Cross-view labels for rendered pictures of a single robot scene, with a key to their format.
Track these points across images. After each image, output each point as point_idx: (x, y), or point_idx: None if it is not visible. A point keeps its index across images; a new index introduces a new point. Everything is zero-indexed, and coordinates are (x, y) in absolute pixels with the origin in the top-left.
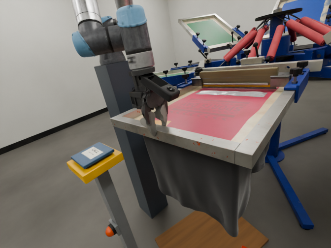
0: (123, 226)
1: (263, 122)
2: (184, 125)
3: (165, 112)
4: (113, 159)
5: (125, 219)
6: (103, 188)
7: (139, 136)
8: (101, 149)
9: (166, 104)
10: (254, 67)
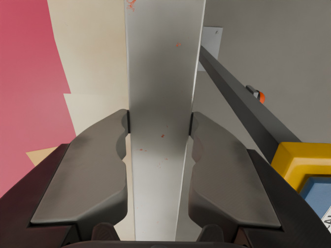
0: (240, 88)
1: None
2: (11, 68)
3: (82, 156)
4: (326, 155)
5: (237, 92)
6: (293, 136)
7: None
8: (323, 209)
9: (2, 211)
10: None
